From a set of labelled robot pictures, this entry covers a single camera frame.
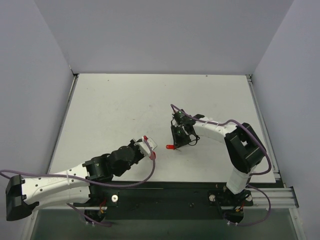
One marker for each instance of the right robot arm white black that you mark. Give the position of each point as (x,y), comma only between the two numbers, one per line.
(243,146)

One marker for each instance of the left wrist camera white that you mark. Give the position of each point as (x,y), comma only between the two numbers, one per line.
(149,145)

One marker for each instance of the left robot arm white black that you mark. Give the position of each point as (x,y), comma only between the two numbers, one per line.
(28,192)

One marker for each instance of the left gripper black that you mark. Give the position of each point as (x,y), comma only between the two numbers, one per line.
(137,149)

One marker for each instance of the small key red cap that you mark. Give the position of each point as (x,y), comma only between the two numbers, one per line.
(172,147)

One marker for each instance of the metal key holder red handle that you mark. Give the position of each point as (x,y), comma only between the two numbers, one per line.
(152,156)

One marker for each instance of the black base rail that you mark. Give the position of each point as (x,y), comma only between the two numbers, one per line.
(166,201)

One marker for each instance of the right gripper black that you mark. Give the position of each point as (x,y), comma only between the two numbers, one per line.
(180,139)

